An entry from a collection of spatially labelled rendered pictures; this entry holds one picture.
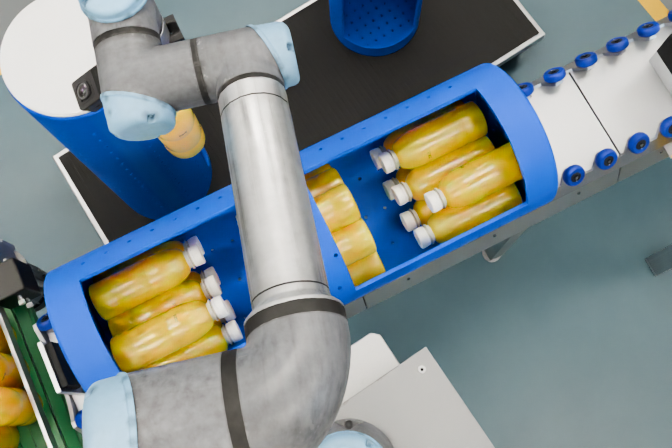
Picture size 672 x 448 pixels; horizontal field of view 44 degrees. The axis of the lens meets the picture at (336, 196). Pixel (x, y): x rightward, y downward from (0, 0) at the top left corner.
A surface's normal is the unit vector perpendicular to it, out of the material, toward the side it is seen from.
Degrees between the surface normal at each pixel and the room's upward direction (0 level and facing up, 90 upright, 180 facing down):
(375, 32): 0
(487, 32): 0
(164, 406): 18
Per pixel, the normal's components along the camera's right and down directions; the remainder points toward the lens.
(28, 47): -0.03, -0.25
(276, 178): 0.16, -0.53
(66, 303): -0.16, -0.51
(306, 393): 0.50, -0.18
